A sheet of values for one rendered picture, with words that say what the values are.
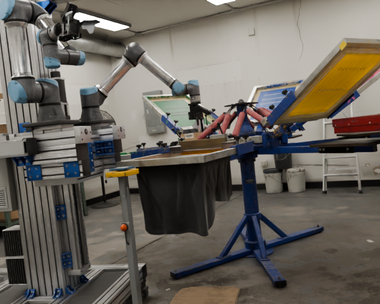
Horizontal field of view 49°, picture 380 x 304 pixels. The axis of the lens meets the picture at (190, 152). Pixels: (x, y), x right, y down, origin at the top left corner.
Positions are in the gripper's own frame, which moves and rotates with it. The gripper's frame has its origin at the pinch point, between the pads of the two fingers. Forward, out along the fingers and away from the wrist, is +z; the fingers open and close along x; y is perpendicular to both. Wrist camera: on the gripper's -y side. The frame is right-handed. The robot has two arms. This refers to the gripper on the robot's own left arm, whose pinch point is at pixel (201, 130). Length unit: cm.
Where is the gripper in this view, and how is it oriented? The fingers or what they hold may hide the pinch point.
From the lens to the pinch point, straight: 291.0
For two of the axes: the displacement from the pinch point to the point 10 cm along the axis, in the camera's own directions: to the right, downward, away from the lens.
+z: 1.2, 9.9, 0.5
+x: -4.5, 1.0, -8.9
